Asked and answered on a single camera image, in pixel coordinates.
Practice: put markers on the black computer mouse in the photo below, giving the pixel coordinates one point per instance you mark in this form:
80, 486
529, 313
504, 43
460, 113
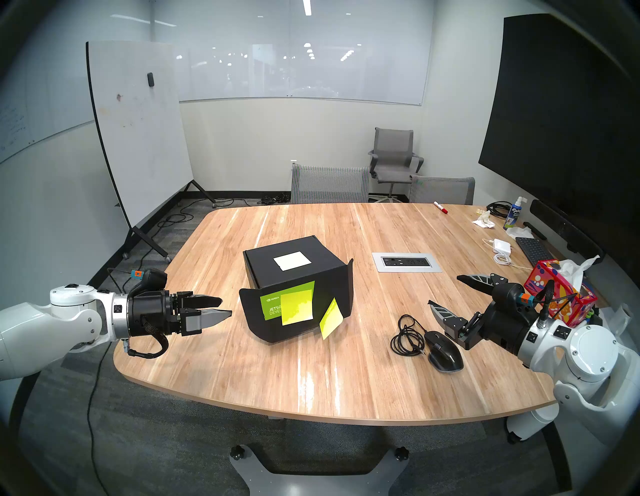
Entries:
445, 355

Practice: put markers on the crumpled white tissue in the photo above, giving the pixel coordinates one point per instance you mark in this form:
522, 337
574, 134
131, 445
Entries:
520, 233
484, 221

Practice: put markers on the black video sound bar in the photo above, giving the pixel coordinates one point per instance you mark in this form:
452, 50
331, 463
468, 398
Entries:
565, 230

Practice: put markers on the curled yellow sticky note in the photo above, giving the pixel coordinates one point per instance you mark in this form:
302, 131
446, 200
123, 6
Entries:
330, 320

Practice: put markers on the large glass wall board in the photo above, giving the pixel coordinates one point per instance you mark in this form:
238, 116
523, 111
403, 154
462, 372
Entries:
300, 75

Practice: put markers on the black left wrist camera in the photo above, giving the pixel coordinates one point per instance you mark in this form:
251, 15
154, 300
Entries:
152, 280

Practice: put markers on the grey swivel office chair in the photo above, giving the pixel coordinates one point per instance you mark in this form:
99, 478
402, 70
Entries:
394, 145

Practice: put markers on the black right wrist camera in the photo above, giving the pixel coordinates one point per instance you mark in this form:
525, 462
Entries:
507, 292

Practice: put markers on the glass wall board with writing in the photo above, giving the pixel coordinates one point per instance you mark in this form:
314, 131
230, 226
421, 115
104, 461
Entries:
40, 100

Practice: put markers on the grey fabric chair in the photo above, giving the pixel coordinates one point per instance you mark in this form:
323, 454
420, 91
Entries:
442, 191

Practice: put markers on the flat yellow sticky note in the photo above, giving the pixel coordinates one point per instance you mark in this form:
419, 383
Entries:
297, 307

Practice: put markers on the ceiling light strip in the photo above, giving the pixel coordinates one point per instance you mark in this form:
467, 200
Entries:
307, 7

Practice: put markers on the white square paper label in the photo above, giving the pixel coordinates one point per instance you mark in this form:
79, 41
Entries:
292, 261

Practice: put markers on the white tissue in box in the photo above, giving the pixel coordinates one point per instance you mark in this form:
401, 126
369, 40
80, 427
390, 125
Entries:
572, 272

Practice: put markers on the whiteboard cleaner spray bottle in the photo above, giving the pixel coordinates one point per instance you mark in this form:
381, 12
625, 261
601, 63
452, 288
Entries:
512, 217

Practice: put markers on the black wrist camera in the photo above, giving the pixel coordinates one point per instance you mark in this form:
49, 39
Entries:
507, 292
152, 280

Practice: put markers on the white wheeled cylinder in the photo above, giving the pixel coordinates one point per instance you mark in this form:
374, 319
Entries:
530, 425

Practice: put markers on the colourful tissue box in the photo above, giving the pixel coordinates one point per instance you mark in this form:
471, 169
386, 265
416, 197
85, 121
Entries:
542, 272

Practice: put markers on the white plastic item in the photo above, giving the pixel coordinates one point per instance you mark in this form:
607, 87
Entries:
620, 315

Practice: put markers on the black keyboard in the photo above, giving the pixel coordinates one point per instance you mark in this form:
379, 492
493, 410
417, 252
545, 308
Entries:
535, 250

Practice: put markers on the wide grey mesh chair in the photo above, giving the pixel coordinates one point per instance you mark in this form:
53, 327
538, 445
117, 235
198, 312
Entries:
330, 185

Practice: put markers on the rolling whiteboard on stand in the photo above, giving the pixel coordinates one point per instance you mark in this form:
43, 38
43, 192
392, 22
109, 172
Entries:
140, 140

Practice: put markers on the red whiteboard marker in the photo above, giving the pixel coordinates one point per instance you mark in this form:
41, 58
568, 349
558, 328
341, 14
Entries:
440, 207

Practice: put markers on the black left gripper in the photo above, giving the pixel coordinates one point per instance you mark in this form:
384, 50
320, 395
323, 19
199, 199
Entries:
150, 312

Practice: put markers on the black cardboard box with lid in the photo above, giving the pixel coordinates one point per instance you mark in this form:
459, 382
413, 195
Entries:
330, 280

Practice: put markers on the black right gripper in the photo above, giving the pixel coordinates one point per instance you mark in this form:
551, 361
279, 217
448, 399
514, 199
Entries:
505, 325

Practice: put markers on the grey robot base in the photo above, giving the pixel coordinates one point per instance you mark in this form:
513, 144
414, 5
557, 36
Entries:
260, 475

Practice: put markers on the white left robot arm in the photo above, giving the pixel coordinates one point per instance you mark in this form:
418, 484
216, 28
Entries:
50, 330

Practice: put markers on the silver table outlet plate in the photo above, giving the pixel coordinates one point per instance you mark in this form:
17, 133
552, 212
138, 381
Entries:
406, 261

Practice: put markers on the large black wall screen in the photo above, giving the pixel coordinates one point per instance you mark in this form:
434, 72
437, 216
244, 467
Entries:
560, 125

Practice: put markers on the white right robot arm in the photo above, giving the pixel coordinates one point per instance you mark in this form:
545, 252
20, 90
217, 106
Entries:
590, 360

